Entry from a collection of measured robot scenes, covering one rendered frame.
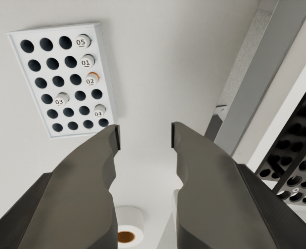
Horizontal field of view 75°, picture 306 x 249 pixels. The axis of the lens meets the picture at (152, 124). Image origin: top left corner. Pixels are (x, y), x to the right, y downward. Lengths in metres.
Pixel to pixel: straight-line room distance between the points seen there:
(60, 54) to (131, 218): 0.29
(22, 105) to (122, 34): 0.16
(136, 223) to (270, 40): 0.34
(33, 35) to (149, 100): 0.15
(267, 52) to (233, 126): 0.07
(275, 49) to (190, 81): 0.12
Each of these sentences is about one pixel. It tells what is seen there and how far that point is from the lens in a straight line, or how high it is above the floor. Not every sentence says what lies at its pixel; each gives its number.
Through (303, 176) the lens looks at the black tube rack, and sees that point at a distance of 0.21.
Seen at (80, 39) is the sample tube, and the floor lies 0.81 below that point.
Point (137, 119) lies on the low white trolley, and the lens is 0.29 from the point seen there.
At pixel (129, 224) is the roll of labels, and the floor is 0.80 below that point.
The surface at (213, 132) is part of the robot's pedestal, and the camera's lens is 1.06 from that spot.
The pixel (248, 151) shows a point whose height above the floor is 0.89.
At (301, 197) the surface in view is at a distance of 0.24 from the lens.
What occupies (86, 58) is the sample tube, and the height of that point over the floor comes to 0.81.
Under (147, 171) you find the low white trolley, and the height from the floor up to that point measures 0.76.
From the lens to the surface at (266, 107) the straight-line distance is 0.18.
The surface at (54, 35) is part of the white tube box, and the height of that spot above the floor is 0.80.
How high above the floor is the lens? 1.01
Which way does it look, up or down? 60 degrees down
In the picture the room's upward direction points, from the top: 172 degrees clockwise
